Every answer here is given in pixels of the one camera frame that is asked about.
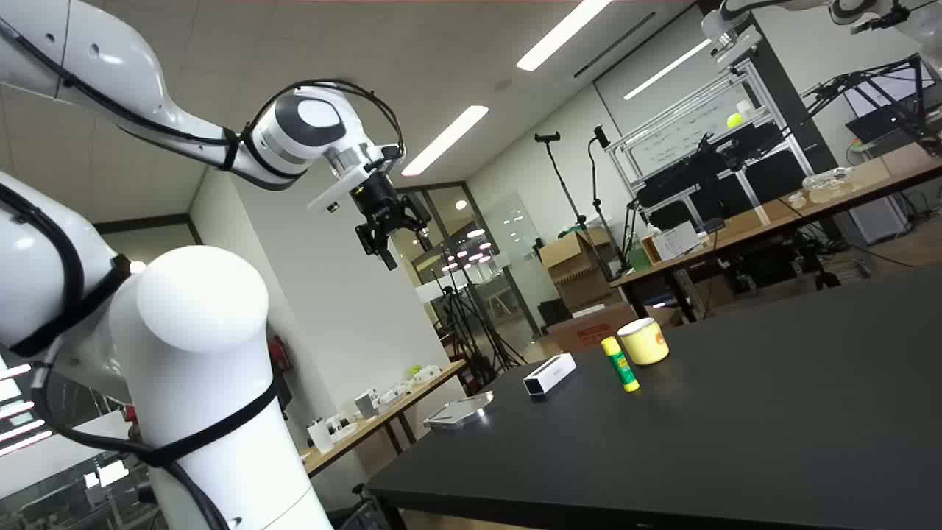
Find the long ceiling light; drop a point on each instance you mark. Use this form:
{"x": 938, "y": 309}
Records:
{"x": 565, "y": 34}

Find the black light stand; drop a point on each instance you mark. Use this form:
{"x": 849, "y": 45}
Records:
{"x": 560, "y": 178}

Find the red fire extinguisher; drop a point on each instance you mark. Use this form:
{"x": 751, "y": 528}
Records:
{"x": 282, "y": 353}

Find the short ceiling light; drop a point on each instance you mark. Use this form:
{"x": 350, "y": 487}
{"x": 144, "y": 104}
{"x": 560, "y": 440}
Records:
{"x": 447, "y": 140}

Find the long wooden desk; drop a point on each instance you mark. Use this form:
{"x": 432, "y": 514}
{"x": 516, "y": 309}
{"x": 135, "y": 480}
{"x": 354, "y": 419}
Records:
{"x": 785, "y": 218}

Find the small white box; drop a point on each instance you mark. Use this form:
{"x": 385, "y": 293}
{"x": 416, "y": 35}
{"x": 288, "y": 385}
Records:
{"x": 550, "y": 374}

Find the black camera tripod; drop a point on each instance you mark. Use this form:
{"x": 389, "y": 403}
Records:
{"x": 472, "y": 328}

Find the yellow mug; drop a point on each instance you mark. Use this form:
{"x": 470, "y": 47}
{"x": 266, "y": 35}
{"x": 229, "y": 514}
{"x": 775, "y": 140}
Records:
{"x": 644, "y": 341}

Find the yellow tennis ball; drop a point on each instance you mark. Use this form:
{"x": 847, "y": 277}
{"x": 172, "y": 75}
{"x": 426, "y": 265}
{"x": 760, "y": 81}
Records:
{"x": 735, "y": 120}

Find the small wooden table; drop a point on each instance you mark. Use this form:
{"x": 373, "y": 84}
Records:
{"x": 386, "y": 416}

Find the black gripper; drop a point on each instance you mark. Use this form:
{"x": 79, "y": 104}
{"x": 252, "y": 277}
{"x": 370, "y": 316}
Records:
{"x": 381, "y": 204}

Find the thin ceiling light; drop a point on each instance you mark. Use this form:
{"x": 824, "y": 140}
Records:
{"x": 666, "y": 67}

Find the white wrist mount plate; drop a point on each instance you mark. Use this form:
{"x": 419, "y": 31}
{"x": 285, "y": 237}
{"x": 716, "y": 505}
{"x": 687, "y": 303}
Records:
{"x": 344, "y": 182}

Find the black monitor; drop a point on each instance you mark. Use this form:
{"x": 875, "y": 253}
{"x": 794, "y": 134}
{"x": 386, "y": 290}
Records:
{"x": 772, "y": 175}

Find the yellow green bottle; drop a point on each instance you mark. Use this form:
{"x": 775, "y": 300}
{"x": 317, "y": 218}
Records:
{"x": 620, "y": 365}

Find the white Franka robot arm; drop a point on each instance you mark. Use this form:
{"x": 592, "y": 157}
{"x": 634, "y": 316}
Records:
{"x": 188, "y": 334}

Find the whiteboard on stand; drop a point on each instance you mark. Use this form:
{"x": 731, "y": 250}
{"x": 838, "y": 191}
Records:
{"x": 678, "y": 120}

